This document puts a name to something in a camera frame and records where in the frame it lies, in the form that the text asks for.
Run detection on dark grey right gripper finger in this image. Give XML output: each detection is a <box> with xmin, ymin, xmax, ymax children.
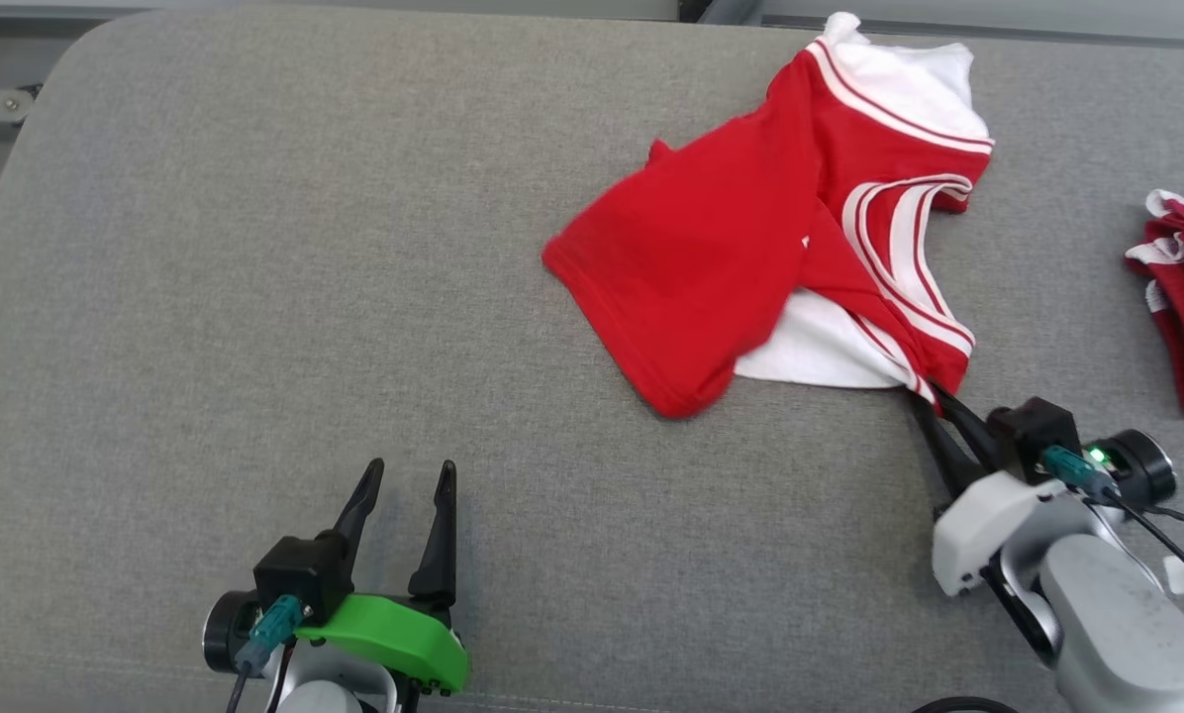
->
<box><xmin>933</xmin><ymin>384</ymin><xmax>1006</xmax><ymax>476</ymax></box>
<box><xmin>907</xmin><ymin>391</ymin><xmax>981</xmax><ymax>498</ymax></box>

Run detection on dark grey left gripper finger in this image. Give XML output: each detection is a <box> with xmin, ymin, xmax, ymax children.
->
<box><xmin>332</xmin><ymin>457</ymin><xmax>386</xmax><ymax>573</ymax></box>
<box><xmin>408</xmin><ymin>459</ymin><xmax>459</xmax><ymax>608</ymax></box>

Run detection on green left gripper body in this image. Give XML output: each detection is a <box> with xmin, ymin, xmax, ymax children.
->
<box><xmin>295</xmin><ymin>592</ymin><xmax>471</xmax><ymax>694</ymax></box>

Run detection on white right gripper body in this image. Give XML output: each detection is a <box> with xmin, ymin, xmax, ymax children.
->
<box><xmin>931</xmin><ymin>470</ymin><xmax>1060</xmax><ymax>598</ymax></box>

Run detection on red white basketball jersey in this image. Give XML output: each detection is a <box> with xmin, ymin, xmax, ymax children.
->
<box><xmin>543</xmin><ymin>12</ymin><xmax>995</xmax><ymax>419</ymax></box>

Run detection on grey fabric sofa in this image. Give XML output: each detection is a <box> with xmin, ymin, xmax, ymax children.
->
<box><xmin>0</xmin><ymin>5</ymin><xmax>1184</xmax><ymax>713</ymax></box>

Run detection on teal right camera connector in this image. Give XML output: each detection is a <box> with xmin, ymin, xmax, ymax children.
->
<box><xmin>1040</xmin><ymin>446</ymin><xmax>1120</xmax><ymax>498</ymax></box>

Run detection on teal camera connector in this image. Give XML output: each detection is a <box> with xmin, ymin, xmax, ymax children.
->
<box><xmin>1040</xmin><ymin>446</ymin><xmax>1120</xmax><ymax>498</ymax></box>
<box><xmin>236</xmin><ymin>594</ymin><xmax>304</xmax><ymax>676</ymax></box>

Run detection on teal left camera connector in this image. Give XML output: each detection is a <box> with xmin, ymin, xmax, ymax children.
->
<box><xmin>236</xmin><ymin>594</ymin><xmax>304</xmax><ymax>676</ymax></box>

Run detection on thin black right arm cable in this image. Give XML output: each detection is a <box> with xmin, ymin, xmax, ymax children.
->
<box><xmin>1097</xmin><ymin>485</ymin><xmax>1184</xmax><ymax>585</ymax></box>

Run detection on grey wall skirting rail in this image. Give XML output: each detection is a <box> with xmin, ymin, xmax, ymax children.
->
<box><xmin>758</xmin><ymin>14</ymin><xmax>1184</xmax><ymax>49</ymax></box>

